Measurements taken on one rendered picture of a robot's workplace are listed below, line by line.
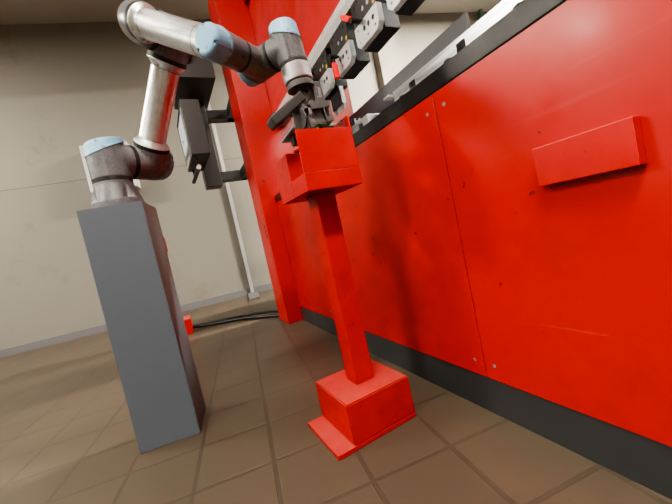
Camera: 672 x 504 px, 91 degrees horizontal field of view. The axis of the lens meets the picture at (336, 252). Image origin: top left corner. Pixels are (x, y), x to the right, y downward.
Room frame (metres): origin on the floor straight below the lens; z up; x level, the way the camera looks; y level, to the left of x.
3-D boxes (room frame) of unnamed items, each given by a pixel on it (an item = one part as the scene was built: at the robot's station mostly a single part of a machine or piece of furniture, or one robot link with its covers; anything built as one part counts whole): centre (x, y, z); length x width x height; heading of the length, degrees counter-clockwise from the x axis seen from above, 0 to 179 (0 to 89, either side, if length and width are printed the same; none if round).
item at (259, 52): (0.91, 0.10, 1.03); 0.11 x 0.11 x 0.08; 60
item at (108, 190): (1.11, 0.67, 0.82); 0.15 x 0.15 x 0.10
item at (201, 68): (2.50, 0.78, 1.52); 0.51 x 0.25 x 0.85; 27
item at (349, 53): (1.38, -0.23, 1.26); 0.15 x 0.09 x 0.17; 24
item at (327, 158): (0.93, 0.01, 0.75); 0.20 x 0.16 x 0.18; 27
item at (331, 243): (0.93, 0.01, 0.39); 0.06 x 0.06 x 0.54; 27
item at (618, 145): (0.54, -0.43, 0.58); 0.15 x 0.02 x 0.07; 24
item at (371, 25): (1.20, -0.31, 1.26); 0.15 x 0.09 x 0.17; 24
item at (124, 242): (1.11, 0.67, 0.39); 0.18 x 0.18 x 0.78; 16
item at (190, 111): (2.41, 0.83, 1.42); 0.45 x 0.12 x 0.36; 27
